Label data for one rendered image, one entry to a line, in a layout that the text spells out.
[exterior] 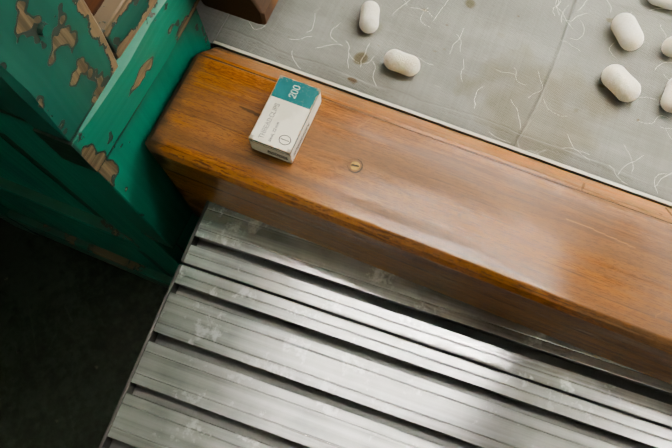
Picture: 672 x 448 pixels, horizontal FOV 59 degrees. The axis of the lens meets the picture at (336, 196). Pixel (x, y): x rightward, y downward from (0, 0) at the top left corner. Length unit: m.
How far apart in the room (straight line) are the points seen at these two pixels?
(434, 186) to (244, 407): 0.24
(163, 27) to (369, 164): 0.19
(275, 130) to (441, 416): 0.27
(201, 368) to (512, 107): 0.34
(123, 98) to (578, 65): 0.38
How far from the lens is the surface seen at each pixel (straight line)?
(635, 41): 0.59
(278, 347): 0.53
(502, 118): 0.53
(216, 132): 0.49
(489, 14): 0.59
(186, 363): 0.54
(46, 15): 0.37
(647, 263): 0.50
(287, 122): 0.46
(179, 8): 0.49
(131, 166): 0.51
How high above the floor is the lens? 1.19
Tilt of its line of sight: 70 degrees down
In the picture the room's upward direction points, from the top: 1 degrees counter-clockwise
